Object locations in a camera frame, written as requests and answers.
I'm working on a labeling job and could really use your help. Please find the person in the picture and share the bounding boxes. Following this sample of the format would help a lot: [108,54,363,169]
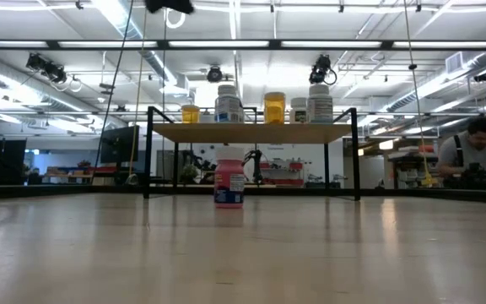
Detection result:
[436,117,486,191]

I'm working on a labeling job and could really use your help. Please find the tall amber pill bottle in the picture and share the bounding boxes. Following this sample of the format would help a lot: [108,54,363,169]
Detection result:
[263,91,287,125]

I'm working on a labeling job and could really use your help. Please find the hanging cord yellow end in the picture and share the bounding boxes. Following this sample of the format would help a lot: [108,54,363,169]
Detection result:
[402,0,435,187]

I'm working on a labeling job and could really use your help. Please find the short amber pill bottle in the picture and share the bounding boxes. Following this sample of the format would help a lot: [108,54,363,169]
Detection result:
[181,104,201,125]

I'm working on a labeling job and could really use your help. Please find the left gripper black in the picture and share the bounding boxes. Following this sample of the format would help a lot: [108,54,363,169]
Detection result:
[144,0,196,15]

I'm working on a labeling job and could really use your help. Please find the black overhead light bar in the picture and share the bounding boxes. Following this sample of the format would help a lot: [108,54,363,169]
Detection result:
[0,39,486,52]

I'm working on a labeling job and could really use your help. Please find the black computer monitor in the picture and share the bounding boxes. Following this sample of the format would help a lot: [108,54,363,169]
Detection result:
[100,125,141,165]

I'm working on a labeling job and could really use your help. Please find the background workbench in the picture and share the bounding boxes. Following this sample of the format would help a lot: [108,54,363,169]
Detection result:
[27,160,116,186]

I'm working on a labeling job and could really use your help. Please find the wooden shelf black metal legs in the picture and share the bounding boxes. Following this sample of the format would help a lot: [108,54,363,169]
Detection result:
[143,106,361,202]

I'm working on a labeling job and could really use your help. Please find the black aluminium table frame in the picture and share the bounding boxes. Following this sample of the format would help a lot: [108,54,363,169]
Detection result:
[0,183,486,207]

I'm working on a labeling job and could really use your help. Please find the thin yellowish hanging cable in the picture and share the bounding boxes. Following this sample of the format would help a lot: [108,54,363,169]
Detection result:
[128,0,149,179]

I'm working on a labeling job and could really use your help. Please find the small green background plant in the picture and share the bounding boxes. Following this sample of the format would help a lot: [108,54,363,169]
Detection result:
[181,163,200,185]

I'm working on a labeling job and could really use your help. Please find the black ceiling-mounted camera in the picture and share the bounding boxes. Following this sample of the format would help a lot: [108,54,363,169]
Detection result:
[308,53,338,85]
[25,52,68,84]
[206,65,224,84]

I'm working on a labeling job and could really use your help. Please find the white cable loop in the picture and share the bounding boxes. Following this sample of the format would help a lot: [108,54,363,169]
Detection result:
[165,8,186,30]

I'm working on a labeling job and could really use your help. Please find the white aspirin bottle green label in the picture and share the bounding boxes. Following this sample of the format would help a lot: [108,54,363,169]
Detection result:
[289,97,309,124]

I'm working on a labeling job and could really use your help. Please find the white rack red bins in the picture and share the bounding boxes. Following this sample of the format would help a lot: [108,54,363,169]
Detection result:
[259,159,305,187]

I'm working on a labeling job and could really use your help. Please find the white supplement facts bottle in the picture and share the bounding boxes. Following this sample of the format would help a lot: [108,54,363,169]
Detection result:
[306,84,334,124]

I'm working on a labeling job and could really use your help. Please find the long thin black cable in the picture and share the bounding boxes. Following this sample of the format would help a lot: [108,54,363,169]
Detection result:
[91,0,136,186]

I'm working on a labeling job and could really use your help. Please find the background storage rack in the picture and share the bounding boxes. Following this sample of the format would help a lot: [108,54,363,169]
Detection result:
[388,145,442,190]

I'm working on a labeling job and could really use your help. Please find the white melatonin bottle blue label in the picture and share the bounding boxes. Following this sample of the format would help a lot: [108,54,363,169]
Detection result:
[214,84,245,124]

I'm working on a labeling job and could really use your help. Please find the black handheld device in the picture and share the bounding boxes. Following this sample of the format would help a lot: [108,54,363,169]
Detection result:
[443,162,486,190]

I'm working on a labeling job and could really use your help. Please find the white ceiling vent box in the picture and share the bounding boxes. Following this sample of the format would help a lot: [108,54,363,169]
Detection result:
[445,51,465,76]

